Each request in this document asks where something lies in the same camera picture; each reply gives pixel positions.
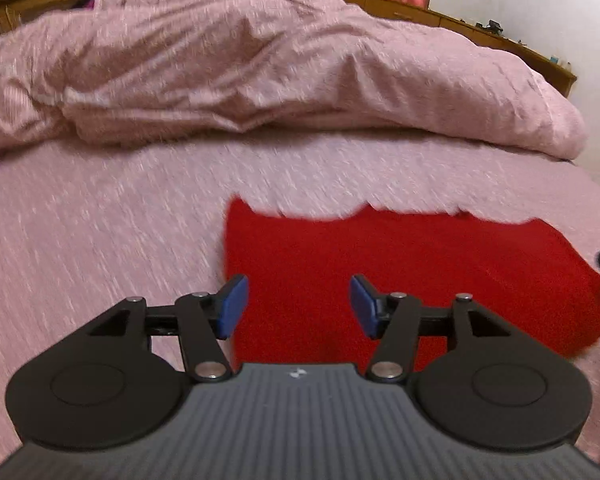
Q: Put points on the pink patterned bed sheet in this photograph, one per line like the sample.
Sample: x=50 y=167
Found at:
x=80 y=240

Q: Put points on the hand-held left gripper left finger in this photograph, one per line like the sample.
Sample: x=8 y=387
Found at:
x=232 y=306

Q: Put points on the pink duvet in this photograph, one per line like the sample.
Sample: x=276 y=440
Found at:
x=230 y=60

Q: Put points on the red knitted garment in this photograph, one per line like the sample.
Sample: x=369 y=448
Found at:
x=320 y=255

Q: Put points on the wooden headboard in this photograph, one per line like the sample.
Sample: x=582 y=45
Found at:
x=480 y=30

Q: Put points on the small black device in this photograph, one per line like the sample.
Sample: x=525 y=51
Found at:
x=495 y=26

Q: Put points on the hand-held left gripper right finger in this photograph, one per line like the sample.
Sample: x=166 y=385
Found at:
x=364 y=306

